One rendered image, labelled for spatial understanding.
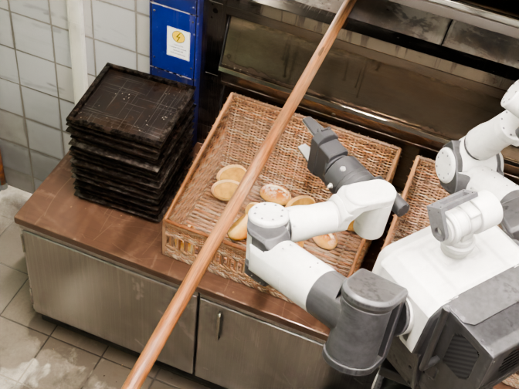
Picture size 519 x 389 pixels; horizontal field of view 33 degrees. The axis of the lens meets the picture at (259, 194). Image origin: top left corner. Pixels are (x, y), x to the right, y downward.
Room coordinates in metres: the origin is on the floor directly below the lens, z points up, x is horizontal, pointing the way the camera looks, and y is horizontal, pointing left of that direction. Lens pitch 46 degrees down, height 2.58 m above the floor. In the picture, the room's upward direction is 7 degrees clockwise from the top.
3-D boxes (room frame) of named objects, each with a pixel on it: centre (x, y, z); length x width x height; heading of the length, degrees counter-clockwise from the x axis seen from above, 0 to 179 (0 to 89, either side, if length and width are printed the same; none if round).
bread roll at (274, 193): (1.91, -0.05, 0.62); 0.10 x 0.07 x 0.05; 76
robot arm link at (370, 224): (1.29, -0.23, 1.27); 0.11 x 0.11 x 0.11; 38
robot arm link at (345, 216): (1.24, -0.21, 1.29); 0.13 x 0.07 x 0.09; 117
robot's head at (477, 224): (1.07, -0.37, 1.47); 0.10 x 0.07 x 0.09; 128
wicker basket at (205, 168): (1.78, -0.07, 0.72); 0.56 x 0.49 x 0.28; 73
